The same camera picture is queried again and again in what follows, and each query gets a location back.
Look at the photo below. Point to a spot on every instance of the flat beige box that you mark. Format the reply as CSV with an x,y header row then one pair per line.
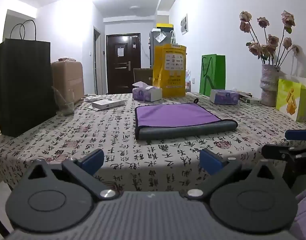
x,y
249,98

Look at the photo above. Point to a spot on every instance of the grey textured vase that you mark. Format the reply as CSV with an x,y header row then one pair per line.
x,y
269,87

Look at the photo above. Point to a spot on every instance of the green paper bag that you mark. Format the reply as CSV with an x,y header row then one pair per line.
x,y
213,75

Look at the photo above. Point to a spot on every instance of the brown suitcase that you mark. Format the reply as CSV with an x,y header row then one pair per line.
x,y
67,78

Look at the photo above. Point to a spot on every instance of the yellow box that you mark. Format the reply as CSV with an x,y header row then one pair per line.
x,y
165,26

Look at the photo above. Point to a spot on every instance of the white plastic bag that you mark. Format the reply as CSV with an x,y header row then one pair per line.
x,y
188,77

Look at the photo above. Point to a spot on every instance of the grey refrigerator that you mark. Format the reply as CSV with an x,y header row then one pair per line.
x,y
153,47

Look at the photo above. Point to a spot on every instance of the calligraphy printed tablecloth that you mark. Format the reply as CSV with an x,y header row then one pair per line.
x,y
92,132

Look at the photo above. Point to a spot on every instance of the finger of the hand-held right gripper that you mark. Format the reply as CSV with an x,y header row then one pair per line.
x,y
278,151
299,134

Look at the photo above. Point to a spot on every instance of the person's purple clothing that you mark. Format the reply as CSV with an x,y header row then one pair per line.
x,y
305,215

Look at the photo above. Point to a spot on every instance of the wall picture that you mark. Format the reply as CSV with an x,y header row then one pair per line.
x,y
184,24

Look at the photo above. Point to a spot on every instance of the white flat box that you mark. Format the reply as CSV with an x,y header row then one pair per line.
x,y
107,104

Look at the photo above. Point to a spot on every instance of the dried rose bouquet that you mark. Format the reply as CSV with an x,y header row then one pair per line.
x,y
270,42

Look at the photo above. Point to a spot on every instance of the yellow-green gift bag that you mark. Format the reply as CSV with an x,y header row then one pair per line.
x,y
290,98

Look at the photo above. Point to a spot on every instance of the purple tissue box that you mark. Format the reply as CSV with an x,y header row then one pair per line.
x,y
145,93
224,97

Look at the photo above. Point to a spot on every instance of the black paper bag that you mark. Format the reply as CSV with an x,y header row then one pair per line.
x,y
22,87

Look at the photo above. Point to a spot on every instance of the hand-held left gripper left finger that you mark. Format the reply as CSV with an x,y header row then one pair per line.
x,y
92,159

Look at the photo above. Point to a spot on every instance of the clear glass cup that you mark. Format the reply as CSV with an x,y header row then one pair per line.
x,y
65,108

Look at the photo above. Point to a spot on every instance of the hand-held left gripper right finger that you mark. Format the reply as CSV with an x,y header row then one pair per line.
x,y
210,162

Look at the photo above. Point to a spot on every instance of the white paper sheet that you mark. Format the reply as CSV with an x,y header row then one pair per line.
x,y
90,97

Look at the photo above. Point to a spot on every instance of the purple and grey towel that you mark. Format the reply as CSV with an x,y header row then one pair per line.
x,y
173,116

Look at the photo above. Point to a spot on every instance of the yellow printed bag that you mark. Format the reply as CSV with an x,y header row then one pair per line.
x,y
171,72

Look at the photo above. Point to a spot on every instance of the dark brown door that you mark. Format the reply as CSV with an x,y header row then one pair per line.
x,y
121,75

